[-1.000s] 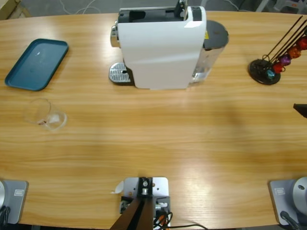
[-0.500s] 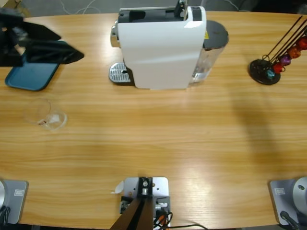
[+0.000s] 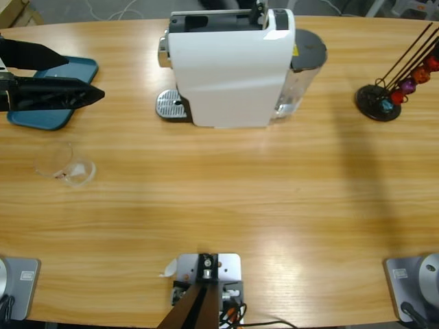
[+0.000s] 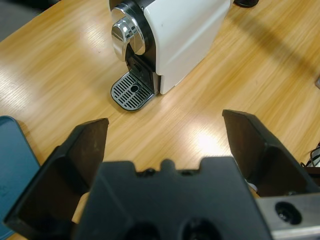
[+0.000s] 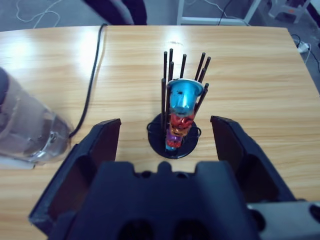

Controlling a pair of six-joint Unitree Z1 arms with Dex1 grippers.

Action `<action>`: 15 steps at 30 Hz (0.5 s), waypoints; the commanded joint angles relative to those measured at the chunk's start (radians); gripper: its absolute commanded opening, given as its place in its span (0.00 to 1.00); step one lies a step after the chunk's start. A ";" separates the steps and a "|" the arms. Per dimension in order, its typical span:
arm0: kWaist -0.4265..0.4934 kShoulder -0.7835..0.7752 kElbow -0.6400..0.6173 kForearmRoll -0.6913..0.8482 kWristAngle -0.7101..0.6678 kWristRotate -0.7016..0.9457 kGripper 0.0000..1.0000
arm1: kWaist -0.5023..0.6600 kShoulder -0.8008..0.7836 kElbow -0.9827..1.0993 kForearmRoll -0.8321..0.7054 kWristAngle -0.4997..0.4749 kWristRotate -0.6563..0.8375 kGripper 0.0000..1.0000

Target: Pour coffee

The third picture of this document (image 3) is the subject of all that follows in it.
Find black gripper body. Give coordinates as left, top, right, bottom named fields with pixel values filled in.
left=0, top=65, right=14, bottom=113

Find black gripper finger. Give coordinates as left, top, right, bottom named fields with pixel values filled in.
left=0, top=37, right=69, bottom=70
left=7, top=77, right=106, bottom=112

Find clear glass cup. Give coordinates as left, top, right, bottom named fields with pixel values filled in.
left=33, top=141, right=97, bottom=188

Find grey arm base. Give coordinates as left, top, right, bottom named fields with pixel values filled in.
left=383, top=252, right=439, bottom=323
left=0, top=256, right=41, bottom=321

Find white capsule coffee machine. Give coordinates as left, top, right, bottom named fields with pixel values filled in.
left=156, top=0, right=329, bottom=130

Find purple coffee capsule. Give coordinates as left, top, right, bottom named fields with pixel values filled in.
left=400, top=78, right=417, bottom=95

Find orange coffee capsule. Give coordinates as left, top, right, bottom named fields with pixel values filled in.
left=413, top=67, right=431, bottom=84

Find teal plastic tray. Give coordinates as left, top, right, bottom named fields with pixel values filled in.
left=6, top=56, right=99, bottom=132

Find metal drip tray grille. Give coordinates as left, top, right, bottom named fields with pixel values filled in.
left=156, top=88, right=192, bottom=123

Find white paper tab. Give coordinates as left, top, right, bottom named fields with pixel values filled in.
left=158, top=258, right=178, bottom=278

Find clear water tank dark lid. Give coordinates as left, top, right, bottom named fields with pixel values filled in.
left=270, top=29, right=329, bottom=121

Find white plastic stools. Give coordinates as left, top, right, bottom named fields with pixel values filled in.
left=363, top=0, right=439, bottom=18

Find light wooden frame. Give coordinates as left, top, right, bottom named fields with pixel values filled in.
left=0, top=0, right=45, bottom=30

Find white floor cable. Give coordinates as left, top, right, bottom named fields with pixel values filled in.
left=84, top=0, right=147, bottom=22

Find black base cable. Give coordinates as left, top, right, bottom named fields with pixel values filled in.
left=0, top=293, right=16, bottom=321
left=400, top=301, right=431, bottom=329

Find dark camera post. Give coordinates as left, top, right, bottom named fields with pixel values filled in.
left=156, top=253, right=220, bottom=329

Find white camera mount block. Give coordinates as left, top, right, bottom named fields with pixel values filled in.
left=171, top=252, right=245, bottom=326

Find black mount cable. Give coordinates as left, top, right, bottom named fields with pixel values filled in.
left=218, top=301, right=298, bottom=329

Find black wire capsule holder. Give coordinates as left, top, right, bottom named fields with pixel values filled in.
left=355, top=22, right=439, bottom=122

